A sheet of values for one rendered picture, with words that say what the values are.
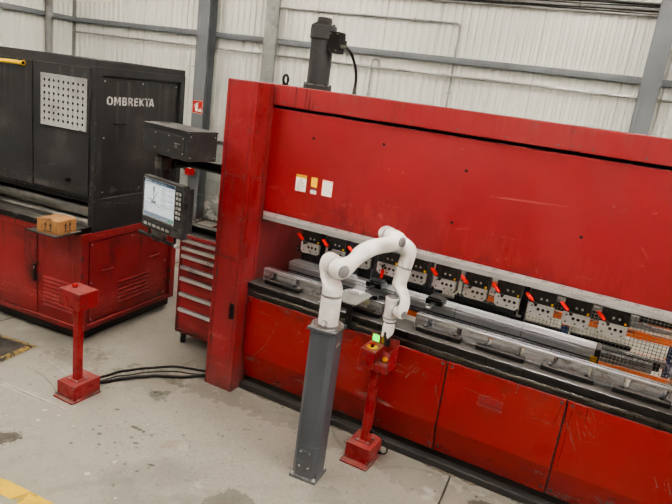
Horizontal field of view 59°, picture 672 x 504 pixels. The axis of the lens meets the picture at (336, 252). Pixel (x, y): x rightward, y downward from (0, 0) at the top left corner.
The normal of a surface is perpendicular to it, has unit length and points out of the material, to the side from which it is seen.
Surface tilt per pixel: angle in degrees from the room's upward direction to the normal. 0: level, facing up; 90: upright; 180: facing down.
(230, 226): 90
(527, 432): 90
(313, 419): 90
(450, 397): 90
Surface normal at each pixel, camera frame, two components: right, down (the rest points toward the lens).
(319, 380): -0.40, 0.19
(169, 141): -0.63, 0.13
